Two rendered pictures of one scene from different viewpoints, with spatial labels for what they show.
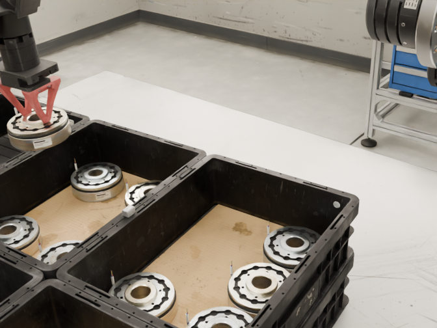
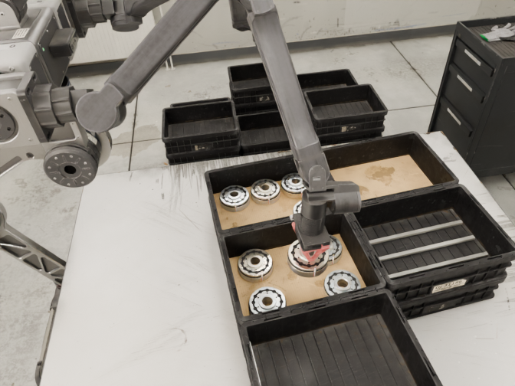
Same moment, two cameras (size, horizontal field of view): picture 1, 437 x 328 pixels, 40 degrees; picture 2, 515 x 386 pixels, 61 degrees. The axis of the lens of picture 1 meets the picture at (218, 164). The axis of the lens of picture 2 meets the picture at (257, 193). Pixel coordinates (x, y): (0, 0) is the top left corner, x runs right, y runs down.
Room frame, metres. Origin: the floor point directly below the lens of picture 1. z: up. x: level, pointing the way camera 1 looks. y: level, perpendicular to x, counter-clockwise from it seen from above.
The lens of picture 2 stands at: (1.50, 0.69, 1.90)
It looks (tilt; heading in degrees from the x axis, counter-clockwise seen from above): 44 degrees down; 224
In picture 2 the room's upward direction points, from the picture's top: 4 degrees counter-clockwise
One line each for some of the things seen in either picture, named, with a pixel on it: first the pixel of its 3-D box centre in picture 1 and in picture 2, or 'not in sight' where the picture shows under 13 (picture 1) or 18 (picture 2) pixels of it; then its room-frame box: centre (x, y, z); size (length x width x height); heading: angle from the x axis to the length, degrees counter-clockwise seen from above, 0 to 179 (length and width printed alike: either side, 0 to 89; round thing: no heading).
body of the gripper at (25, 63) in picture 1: (19, 54); (312, 221); (0.93, 0.31, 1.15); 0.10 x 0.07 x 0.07; 54
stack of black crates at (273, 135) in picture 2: not in sight; (273, 149); (-0.03, -0.63, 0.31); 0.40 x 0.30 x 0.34; 139
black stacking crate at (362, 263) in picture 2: (82, 209); (297, 272); (0.90, 0.25, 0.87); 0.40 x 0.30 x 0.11; 145
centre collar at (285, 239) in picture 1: (294, 243); (234, 194); (0.77, -0.12, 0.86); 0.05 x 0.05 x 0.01
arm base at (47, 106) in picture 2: not in sight; (54, 106); (1.22, -0.12, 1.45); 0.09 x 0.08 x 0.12; 49
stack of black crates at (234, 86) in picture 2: not in sight; (263, 105); (-0.29, -0.93, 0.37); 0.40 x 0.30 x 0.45; 140
